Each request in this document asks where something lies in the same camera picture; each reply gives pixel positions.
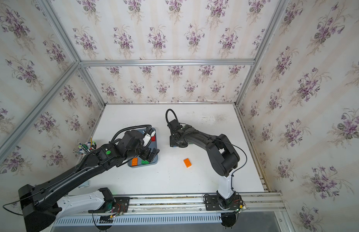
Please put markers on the white slotted cable duct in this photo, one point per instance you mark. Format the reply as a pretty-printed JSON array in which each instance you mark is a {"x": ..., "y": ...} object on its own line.
[{"x": 159, "y": 219}]

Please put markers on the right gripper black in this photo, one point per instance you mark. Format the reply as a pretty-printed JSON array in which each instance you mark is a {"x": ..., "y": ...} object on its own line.
[{"x": 171, "y": 142}]

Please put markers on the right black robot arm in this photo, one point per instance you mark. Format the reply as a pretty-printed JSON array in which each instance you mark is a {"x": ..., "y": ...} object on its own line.
[{"x": 221, "y": 153}]

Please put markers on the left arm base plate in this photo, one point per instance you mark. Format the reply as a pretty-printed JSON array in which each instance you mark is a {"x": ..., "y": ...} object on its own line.
[{"x": 118, "y": 206}]

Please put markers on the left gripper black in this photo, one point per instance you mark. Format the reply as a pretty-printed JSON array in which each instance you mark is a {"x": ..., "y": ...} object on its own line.
[{"x": 147, "y": 151}]

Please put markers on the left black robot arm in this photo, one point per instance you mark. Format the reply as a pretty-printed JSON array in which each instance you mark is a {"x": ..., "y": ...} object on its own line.
[{"x": 43, "y": 204}]

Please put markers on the orange lego brick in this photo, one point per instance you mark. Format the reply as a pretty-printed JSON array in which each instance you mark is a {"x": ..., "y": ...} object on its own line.
[
  {"x": 134, "y": 162},
  {"x": 187, "y": 163}
]

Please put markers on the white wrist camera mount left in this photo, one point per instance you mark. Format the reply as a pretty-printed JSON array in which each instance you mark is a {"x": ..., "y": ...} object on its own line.
[{"x": 148, "y": 134}]

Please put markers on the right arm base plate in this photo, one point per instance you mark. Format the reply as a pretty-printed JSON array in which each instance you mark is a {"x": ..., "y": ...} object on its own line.
[{"x": 217, "y": 203}]

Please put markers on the aluminium rail frame front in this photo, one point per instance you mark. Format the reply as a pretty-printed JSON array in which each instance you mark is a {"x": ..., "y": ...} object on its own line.
[{"x": 261, "y": 202}]

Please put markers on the pen cup with pens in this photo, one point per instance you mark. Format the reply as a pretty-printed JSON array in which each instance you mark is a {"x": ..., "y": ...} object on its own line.
[{"x": 84, "y": 148}]

